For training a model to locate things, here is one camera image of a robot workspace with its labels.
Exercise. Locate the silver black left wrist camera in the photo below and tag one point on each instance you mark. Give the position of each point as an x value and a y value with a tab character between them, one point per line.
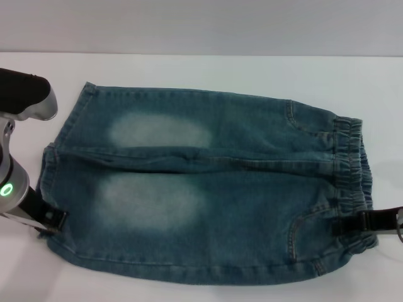
37	104

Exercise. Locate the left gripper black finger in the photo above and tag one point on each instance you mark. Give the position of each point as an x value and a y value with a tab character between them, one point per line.
56	220

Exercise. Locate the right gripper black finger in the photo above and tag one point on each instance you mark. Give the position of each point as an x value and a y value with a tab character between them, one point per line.
378	220

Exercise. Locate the blue denim shorts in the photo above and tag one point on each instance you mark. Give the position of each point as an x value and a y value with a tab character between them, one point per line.
220	204

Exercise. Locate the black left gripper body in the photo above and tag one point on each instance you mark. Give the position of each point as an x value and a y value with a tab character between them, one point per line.
34	207

